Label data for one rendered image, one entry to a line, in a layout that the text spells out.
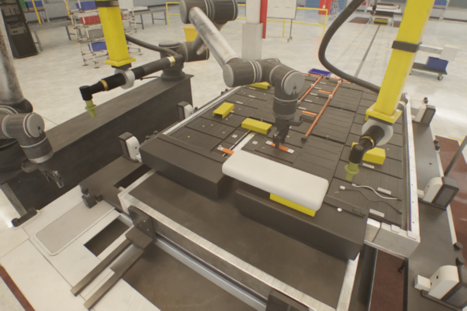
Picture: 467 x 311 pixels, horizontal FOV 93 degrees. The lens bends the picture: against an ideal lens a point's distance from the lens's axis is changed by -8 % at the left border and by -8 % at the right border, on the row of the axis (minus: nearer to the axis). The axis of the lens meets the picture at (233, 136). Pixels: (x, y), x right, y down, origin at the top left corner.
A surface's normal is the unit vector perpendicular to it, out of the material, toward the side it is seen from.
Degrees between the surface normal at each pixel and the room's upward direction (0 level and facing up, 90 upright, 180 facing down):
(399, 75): 90
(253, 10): 90
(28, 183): 90
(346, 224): 0
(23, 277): 0
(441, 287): 90
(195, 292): 0
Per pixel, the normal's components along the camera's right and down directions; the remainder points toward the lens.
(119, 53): 0.86, 0.27
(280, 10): -0.41, 0.49
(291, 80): 0.35, 0.46
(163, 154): 0.00, -0.84
